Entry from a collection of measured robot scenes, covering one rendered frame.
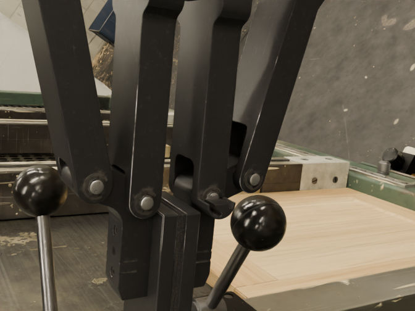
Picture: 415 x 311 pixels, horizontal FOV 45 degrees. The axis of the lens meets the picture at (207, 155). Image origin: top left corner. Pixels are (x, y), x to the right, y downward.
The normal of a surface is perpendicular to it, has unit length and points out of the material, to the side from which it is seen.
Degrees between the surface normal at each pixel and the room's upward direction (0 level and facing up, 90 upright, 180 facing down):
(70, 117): 90
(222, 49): 90
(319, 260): 60
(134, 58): 30
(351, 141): 0
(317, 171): 90
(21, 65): 90
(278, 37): 17
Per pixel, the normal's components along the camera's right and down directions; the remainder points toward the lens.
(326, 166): 0.50, 0.21
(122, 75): -0.86, 0.01
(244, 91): -0.81, -0.22
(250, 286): 0.10, -0.98
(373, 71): -0.70, -0.48
